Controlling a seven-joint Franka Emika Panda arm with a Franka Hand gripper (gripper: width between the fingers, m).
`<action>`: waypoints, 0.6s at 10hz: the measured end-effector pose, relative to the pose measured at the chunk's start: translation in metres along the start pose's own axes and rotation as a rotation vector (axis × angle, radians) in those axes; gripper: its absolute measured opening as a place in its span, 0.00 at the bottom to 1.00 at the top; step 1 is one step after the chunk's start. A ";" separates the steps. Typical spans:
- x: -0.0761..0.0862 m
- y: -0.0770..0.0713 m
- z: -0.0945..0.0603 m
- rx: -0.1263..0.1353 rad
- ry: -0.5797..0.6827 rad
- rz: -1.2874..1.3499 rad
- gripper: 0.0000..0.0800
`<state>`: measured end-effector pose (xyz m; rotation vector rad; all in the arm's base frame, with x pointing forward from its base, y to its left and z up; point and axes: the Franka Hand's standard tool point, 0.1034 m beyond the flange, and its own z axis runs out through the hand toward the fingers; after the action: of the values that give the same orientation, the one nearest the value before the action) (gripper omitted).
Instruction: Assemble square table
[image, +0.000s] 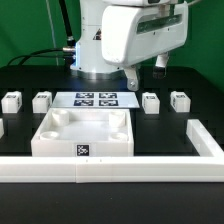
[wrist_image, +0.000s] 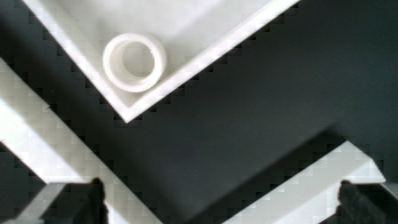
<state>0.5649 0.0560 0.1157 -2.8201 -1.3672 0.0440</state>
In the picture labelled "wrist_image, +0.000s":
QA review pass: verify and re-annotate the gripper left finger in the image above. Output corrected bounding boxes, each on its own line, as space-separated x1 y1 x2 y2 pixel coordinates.
16 178 110 224

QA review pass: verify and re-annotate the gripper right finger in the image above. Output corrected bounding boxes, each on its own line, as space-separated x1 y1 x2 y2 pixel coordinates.
319 181 398 224

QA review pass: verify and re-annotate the white square table top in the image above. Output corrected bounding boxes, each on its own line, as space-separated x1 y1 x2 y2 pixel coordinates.
23 0 300 121

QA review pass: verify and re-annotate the white U-shaped fence wall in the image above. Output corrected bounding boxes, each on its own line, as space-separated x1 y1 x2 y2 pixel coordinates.
0 59 385 224

